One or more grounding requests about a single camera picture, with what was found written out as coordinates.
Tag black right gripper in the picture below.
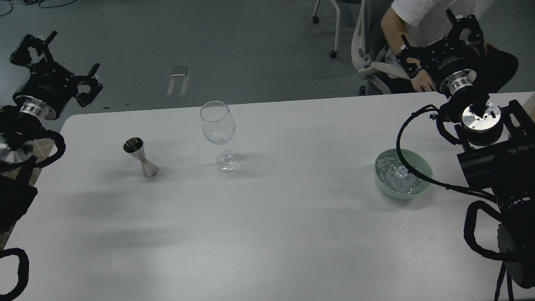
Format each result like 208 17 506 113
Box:
396 9 484 95

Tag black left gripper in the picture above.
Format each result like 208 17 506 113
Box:
10 31 103 120

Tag steel cocktail jigger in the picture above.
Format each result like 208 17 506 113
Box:
123 137 159 178

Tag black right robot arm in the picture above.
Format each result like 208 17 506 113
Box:
396 9 535 301

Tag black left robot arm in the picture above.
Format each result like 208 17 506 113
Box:
0 31 103 233

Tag clear ice cubes pile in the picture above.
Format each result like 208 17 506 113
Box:
376 156 423 195

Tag clear wine glass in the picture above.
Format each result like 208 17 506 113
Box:
199 101 241 173

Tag person in white shirt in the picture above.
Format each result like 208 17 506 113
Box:
381 0 519 93

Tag white office chair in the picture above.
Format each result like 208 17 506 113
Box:
351 0 412 96

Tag beige checkered sofa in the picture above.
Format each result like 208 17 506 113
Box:
0 139 55 250

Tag wooden block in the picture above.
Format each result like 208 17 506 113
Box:
522 93 535 122

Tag white rolling chair legs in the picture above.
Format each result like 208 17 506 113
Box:
310 0 363 59

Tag green bowl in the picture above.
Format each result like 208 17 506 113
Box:
374 149 433 199

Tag black floor cables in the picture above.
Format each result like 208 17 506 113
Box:
0 0 78 17

